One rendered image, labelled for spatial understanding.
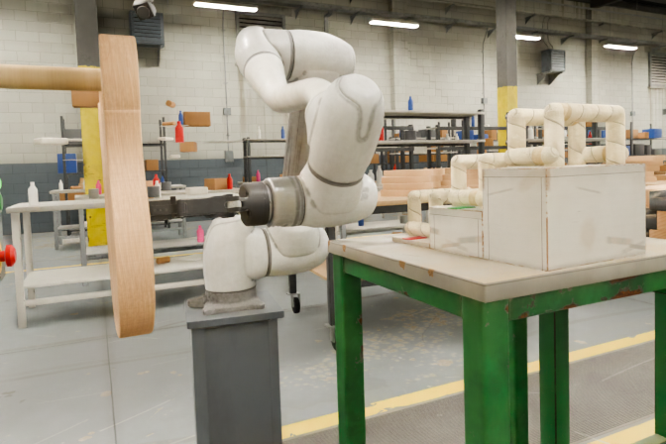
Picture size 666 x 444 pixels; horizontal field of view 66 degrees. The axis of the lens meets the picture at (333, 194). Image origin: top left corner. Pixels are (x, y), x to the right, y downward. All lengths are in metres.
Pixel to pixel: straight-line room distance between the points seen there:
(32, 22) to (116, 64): 11.51
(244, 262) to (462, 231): 0.73
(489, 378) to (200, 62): 11.68
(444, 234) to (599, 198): 0.30
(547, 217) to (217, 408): 1.09
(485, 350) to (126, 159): 0.60
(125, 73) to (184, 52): 11.54
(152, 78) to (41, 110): 2.26
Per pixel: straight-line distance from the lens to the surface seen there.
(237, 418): 1.64
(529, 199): 0.93
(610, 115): 1.06
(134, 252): 0.69
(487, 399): 0.90
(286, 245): 1.57
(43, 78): 0.81
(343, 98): 0.79
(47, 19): 12.24
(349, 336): 1.31
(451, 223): 1.08
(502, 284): 0.84
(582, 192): 0.98
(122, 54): 0.74
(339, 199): 0.88
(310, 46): 1.36
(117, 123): 0.73
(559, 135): 0.95
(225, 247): 1.54
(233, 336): 1.55
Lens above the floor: 1.11
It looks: 3 degrees down
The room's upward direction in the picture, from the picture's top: 2 degrees counter-clockwise
